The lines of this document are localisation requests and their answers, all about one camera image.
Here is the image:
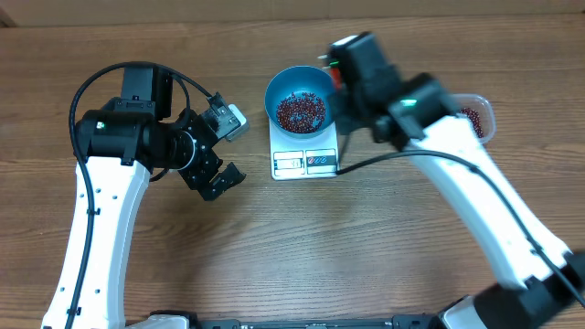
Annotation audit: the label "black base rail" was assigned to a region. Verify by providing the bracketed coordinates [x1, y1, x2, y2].
[127, 296, 485, 329]

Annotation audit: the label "red measuring scoop blue handle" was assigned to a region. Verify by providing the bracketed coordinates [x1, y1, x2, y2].
[329, 68, 343, 90]

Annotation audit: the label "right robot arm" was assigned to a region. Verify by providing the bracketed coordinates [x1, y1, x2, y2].
[324, 32, 584, 328]

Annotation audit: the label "blue bowl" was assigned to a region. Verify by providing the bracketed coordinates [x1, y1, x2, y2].
[264, 66, 335, 132]

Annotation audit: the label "beans in blue bowl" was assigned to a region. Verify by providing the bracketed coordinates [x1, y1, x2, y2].
[276, 92, 325, 134]

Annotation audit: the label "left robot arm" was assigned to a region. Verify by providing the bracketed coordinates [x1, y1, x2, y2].
[42, 61, 248, 328]

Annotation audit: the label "red adzuki beans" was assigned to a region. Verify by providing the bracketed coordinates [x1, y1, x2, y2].
[460, 107, 484, 138]

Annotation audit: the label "white kitchen scale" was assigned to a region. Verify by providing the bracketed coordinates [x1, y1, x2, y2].
[270, 122, 339, 181]

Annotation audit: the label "clear plastic container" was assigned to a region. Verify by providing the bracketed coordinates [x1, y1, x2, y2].
[452, 93, 496, 144]

